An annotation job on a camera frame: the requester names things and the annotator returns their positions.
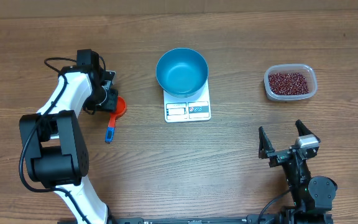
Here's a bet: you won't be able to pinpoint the red scoop with blue handle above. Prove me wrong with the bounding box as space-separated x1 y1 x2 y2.
105 96 127 144

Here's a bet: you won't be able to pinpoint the white digital kitchen scale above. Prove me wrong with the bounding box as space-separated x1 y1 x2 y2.
163 82 211 123

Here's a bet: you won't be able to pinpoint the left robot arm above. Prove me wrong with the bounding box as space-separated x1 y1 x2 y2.
19 49 118 223

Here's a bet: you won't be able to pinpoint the blue plastic bowl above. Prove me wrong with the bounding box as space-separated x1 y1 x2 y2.
155 47 209 98

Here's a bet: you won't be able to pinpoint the clear plastic container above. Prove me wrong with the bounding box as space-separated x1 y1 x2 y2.
264 63 318 101

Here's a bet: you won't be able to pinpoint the red beans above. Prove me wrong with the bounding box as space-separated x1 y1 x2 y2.
268 73 310 96

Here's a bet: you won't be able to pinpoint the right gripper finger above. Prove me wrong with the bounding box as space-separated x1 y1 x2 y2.
295 119 312 136
259 126 275 159

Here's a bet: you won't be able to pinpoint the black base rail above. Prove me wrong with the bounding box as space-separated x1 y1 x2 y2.
107 213 334 224

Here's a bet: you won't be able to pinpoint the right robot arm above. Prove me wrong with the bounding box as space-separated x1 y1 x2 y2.
257 120 337 223

